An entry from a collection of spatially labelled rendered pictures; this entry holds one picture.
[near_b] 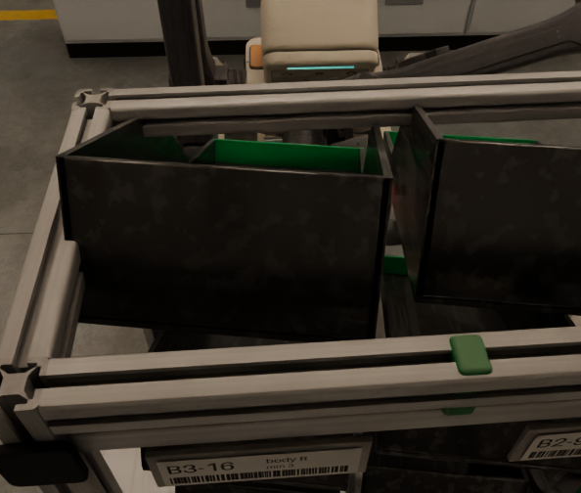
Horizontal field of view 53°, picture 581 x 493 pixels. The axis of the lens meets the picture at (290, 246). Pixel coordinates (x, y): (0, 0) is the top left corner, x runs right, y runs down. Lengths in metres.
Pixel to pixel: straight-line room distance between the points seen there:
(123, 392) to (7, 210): 2.76
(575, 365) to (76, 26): 3.71
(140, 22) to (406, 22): 1.56
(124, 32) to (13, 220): 1.43
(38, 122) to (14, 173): 0.42
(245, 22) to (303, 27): 2.59
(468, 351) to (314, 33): 0.92
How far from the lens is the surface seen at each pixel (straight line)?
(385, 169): 0.23
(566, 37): 0.85
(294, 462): 0.25
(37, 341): 0.23
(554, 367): 0.22
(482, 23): 3.91
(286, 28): 1.09
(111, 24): 3.78
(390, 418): 0.23
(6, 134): 3.44
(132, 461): 1.09
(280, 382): 0.20
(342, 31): 1.10
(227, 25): 3.69
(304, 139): 0.75
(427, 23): 3.81
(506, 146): 0.25
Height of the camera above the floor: 1.83
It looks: 47 degrees down
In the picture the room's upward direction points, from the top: straight up
